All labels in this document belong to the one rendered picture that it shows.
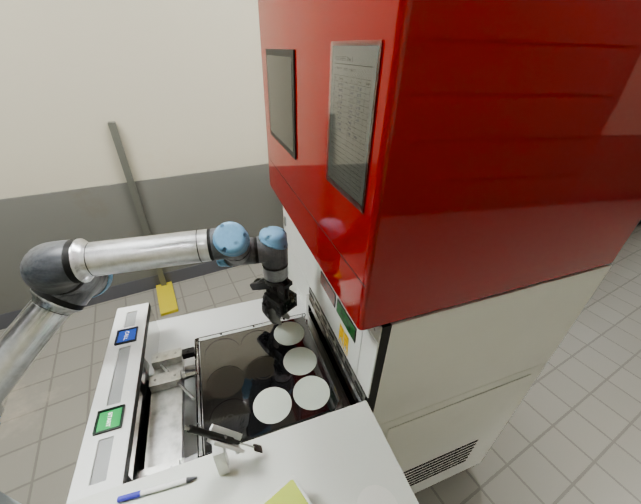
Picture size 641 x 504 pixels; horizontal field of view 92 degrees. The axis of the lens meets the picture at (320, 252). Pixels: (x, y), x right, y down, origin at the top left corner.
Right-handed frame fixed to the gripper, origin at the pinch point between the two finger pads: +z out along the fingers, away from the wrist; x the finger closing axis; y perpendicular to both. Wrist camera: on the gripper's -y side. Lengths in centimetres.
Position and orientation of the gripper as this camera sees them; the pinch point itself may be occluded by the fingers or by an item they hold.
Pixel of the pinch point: (275, 320)
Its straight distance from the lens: 107.7
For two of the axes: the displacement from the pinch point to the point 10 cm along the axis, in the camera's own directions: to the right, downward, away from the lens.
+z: -0.2, 8.4, 5.5
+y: 7.6, 3.7, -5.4
